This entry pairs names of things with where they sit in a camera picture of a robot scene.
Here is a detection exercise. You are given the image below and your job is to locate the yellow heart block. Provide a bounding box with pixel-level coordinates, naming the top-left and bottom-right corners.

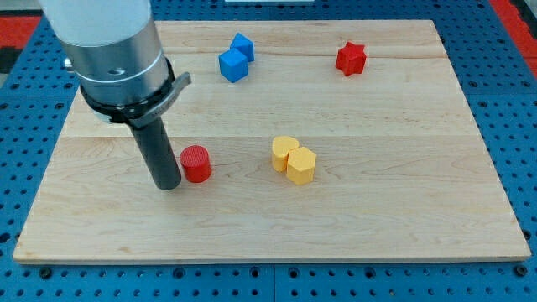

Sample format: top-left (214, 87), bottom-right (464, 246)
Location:
top-left (271, 136), bottom-right (300, 172)

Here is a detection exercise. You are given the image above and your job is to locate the red star block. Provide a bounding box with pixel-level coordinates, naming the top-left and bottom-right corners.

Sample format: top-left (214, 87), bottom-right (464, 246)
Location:
top-left (335, 41), bottom-right (367, 76)

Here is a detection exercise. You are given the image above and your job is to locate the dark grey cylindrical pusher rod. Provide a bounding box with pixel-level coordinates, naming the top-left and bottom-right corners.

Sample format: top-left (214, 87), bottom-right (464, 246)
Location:
top-left (130, 117), bottom-right (182, 190)

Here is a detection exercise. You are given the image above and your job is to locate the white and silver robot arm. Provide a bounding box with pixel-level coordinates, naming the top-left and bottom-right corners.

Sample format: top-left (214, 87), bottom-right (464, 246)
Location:
top-left (39, 0), bottom-right (191, 190)

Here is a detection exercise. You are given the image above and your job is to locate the blue cube block front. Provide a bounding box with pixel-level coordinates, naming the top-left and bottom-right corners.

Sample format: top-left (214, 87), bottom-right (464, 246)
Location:
top-left (218, 49), bottom-right (248, 83)

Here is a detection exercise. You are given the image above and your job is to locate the blue cube block rear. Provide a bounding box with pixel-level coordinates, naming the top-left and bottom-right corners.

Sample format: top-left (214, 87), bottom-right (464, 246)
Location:
top-left (230, 33), bottom-right (255, 62)

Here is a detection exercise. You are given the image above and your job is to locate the black clamp ring with lever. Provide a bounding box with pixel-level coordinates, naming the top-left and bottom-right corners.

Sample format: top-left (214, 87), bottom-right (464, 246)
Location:
top-left (78, 57), bottom-right (192, 129)

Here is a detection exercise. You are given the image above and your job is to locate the red cylinder block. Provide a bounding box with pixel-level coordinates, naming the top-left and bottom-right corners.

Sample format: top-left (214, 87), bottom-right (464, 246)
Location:
top-left (180, 145), bottom-right (212, 183)

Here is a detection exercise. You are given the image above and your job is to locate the light wooden board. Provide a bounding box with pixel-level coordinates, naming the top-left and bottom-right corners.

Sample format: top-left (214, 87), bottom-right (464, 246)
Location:
top-left (13, 20), bottom-right (531, 265)

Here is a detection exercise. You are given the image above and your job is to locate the yellow hexagon block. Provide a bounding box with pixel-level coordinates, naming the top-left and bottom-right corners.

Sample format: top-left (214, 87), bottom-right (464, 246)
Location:
top-left (286, 147), bottom-right (316, 185)

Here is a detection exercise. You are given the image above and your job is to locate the blue cube block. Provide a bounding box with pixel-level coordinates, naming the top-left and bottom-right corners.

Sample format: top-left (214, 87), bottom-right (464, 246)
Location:
top-left (218, 49), bottom-right (248, 83)
top-left (230, 33), bottom-right (255, 62)

